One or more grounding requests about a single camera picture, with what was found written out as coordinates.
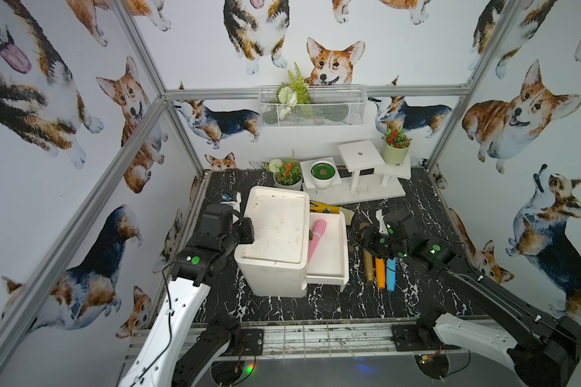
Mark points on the white pot orange flowers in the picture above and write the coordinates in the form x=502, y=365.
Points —
x=287, y=173

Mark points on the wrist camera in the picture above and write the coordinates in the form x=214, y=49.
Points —
x=233, y=199
x=379, y=214

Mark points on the white plastic drawer cabinet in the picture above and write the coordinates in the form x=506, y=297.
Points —
x=275, y=264

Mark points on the white pot green moss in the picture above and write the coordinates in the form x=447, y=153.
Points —
x=322, y=173

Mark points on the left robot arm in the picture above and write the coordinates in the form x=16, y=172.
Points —
x=206, y=254

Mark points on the green pot red flowers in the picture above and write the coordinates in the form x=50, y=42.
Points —
x=395, y=146

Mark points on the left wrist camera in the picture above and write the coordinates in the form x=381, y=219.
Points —
x=233, y=199

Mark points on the yellow work glove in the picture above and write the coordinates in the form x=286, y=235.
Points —
x=322, y=208

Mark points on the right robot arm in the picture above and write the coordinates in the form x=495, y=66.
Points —
x=541, y=350

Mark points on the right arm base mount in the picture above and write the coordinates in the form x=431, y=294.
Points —
x=411, y=338

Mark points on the pink toy microphone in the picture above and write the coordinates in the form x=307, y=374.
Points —
x=315, y=235

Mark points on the white wire wall basket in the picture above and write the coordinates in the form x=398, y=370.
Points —
x=331, y=106

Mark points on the orange toy microphone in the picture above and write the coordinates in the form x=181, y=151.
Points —
x=380, y=273

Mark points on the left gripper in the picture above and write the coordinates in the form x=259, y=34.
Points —
x=244, y=230

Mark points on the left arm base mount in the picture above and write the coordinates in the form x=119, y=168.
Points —
x=246, y=341

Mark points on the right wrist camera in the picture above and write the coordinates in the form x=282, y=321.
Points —
x=379, y=214

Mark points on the green fern white flower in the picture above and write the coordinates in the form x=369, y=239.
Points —
x=293, y=93

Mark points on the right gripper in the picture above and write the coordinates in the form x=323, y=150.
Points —
x=369, y=237

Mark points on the gold toy microphone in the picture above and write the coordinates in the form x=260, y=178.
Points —
x=369, y=265

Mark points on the white cabinet drawer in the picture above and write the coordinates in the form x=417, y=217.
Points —
x=330, y=262

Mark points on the blue toy microphone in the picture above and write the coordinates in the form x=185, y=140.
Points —
x=390, y=275

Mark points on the white tiered display stand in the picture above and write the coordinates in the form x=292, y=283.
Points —
x=371, y=178

